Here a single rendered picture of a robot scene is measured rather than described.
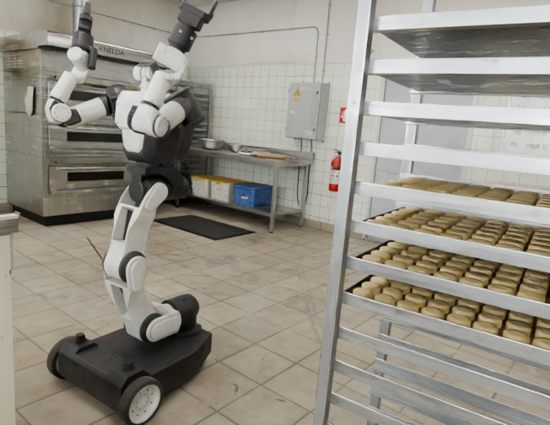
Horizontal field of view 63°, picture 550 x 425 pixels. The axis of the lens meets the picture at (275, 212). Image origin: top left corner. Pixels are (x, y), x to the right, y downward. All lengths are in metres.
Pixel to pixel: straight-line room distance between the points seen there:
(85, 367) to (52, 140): 3.48
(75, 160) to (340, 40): 3.41
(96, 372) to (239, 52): 5.47
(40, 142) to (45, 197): 0.59
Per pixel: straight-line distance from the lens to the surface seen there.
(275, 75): 6.37
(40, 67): 5.31
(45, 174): 5.34
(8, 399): 1.97
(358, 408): 1.21
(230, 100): 6.90
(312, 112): 5.69
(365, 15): 1.05
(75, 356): 2.28
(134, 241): 2.05
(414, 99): 1.45
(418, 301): 1.15
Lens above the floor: 1.26
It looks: 11 degrees down
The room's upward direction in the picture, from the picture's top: 5 degrees clockwise
